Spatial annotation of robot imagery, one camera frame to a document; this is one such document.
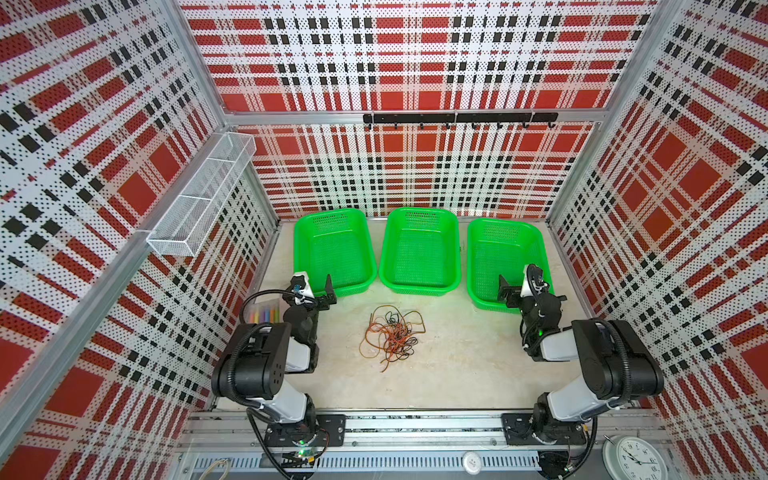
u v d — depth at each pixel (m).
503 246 1.11
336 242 1.15
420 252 1.14
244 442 0.71
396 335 0.87
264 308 0.96
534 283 0.76
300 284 0.74
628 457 0.67
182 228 0.92
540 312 0.69
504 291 0.84
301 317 0.69
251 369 0.45
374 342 0.89
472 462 0.69
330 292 0.82
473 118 0.89
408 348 0.86
